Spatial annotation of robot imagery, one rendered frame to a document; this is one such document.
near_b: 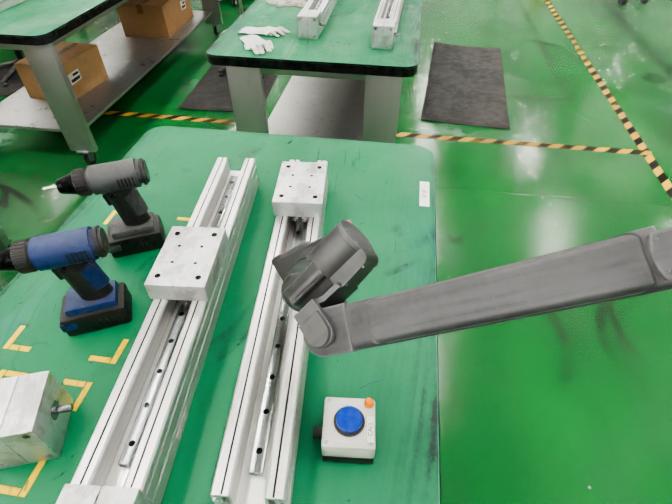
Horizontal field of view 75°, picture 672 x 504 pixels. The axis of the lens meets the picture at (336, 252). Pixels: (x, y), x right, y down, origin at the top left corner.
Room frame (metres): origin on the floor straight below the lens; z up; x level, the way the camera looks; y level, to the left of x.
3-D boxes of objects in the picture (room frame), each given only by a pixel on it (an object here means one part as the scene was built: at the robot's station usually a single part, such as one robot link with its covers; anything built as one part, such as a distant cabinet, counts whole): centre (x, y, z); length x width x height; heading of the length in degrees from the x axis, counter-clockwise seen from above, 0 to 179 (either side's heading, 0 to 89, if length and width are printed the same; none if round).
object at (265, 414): (0.59, 0.09, 0.82); 0.80 x 0.10 x 0.09; 177
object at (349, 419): (0.30, -0.02, 0.84); 0.04 x 0.04 x 0.02
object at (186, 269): (0.60, 0.28, 0.87); 0.16 x 0.11 x 0.07; 177
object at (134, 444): (0.60, 0.28, 0.82); 0.80 x 0.10 x 0.09; 177
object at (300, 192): (0.84, 0.08, 0.87); 0.16 x 0.11 x 0.07; 177
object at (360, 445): (0.30, -0.01, 0.81); 0.10 x 0.08 x 0.06; 87
